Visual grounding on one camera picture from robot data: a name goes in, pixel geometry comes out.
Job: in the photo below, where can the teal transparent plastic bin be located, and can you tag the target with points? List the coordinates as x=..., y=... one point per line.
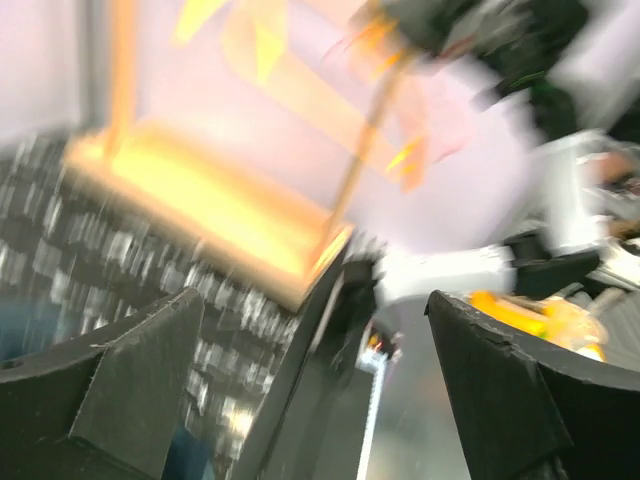
x=27, y=326

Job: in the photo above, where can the wooden clothes rack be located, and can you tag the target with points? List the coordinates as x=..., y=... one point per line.
x=267, y=234

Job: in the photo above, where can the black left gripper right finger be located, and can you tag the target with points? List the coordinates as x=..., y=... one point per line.
x=527, y=409

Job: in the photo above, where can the yellow plastic hanger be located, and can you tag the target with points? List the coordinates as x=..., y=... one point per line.
x=553, y=319

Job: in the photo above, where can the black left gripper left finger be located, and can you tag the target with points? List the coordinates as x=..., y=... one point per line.
x=103, y=405

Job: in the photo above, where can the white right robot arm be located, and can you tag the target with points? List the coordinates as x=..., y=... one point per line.
x=528, y=219

